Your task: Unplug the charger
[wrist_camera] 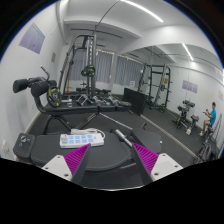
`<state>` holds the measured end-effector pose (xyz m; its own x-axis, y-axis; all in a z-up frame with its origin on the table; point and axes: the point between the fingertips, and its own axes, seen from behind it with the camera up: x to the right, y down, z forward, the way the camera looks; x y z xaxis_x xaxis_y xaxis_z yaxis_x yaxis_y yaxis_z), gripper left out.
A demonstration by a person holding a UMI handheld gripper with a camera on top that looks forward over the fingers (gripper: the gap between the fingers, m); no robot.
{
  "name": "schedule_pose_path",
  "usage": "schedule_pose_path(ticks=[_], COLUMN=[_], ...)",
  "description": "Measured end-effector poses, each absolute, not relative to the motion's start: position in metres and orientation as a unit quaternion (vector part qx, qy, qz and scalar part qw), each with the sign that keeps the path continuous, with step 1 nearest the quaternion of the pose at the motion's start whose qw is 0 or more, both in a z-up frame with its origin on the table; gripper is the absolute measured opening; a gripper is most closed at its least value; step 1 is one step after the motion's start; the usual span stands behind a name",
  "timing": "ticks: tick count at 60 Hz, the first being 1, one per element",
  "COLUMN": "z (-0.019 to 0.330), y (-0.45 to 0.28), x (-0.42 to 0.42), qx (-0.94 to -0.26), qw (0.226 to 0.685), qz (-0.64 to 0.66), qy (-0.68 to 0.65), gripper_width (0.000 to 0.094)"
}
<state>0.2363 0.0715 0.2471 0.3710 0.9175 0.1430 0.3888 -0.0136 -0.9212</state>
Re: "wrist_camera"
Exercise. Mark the black weight plate yellow trim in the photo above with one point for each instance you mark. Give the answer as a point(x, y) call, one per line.
point(54, 96)

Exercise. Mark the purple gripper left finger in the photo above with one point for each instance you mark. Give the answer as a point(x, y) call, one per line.
point(70, 167)

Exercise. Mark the wall mirror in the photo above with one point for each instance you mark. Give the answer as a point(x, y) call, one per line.
point(182, 82)

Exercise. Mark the black square pad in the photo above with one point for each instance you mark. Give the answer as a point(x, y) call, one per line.
point(147, 139)

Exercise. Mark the black padded bench seat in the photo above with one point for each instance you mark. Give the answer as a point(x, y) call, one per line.
point(110, 155)

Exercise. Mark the black multi-gym rack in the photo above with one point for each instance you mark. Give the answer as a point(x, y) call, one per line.
point(89, 43)

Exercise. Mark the white power strip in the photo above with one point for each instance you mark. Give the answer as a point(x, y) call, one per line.
point(77, 141)

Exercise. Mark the small black side pad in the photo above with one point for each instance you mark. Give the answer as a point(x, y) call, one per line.
point(23, 146)

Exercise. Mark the purple wall poster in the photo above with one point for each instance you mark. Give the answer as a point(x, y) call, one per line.
point(33, 39)

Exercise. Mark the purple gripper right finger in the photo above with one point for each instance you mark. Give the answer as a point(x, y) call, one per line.
point(153, 166)

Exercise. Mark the black weight bench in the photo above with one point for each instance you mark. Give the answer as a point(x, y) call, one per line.
point(39, 87)

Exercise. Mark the grey window curtains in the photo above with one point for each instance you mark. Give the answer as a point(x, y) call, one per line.
point(127, 69)

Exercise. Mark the black plyo box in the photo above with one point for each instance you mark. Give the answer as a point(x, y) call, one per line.
point(136, 99)

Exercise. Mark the ceiling light strip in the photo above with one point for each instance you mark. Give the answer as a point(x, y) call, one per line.
point(142, 8)

